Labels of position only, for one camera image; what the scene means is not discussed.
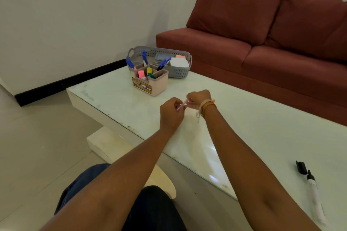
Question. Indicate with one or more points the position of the grey perforated plastic basket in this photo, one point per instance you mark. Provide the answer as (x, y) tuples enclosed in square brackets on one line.
[(179, 72)]

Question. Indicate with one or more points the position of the black pen clear blue cap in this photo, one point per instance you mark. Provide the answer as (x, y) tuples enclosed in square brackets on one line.
[(166, 61)]

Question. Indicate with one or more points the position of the person's left forearm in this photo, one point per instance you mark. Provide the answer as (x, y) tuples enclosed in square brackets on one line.
[(114, 184)]

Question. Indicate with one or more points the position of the small pink box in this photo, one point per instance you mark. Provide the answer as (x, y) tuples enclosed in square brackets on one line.
[(180, 56)]

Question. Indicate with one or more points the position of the person's left hand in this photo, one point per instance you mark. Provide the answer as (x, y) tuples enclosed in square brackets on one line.
[(170, 114)]

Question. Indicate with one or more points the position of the black skirting board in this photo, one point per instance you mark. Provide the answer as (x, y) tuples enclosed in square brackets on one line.
[(67, 82)]

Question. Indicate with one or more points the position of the white lidded container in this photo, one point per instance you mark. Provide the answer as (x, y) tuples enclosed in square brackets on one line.
[(179, 62)]

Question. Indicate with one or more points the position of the white marker black tip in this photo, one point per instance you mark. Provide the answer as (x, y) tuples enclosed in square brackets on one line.
[(315, 198)]

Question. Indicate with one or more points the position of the grey-blue lidded square container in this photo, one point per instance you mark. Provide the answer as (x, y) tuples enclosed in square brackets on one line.
[(162, 57)]

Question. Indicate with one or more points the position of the pink highlighter cap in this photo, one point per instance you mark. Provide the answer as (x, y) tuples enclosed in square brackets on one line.
[(141, 73)]

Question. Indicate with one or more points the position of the black marker cap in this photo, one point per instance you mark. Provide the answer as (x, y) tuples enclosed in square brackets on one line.
[(301, 167)]

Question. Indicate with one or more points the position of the pink pen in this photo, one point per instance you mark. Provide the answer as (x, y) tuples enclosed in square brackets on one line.
[(184, 102)]

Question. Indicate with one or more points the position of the person's right hand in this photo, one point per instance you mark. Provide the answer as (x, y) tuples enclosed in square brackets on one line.
[(199, 96)]

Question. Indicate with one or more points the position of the green marker cap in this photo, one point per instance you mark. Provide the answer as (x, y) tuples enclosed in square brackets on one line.
[(151, 75)]

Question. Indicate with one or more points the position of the dark blue jeans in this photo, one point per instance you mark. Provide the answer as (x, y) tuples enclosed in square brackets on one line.
[(154, 209)]

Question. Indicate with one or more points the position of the red fabric sofa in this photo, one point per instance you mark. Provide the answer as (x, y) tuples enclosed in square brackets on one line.
[(217, 46)]

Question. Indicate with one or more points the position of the white glass-top coffee table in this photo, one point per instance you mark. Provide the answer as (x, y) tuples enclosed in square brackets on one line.
[(271, 136)]

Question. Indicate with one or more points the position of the blue glue stick yellow cap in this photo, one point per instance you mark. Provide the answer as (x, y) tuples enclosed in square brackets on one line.
[(149, 70)]

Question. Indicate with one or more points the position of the person's right forearm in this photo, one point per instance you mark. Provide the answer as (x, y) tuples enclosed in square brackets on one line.
[(249, 174)]

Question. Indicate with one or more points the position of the blue marker cap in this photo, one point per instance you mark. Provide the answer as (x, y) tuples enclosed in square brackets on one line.
[(130, 63), (144, 56)]

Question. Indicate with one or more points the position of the pink compartment pen organizer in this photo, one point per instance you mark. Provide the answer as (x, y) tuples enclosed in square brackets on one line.
[(157, 86)]

